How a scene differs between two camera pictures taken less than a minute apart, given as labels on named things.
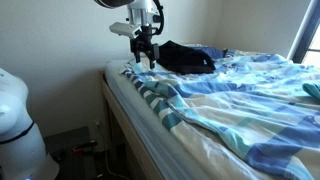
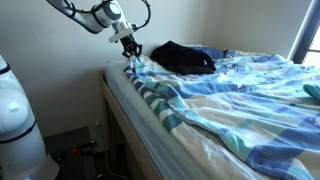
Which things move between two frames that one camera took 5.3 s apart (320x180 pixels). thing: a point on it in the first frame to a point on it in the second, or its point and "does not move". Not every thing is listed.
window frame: (308, 28) does not move
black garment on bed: (184, 60) does not move
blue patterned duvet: (248, 119) does not move
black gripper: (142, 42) to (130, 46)
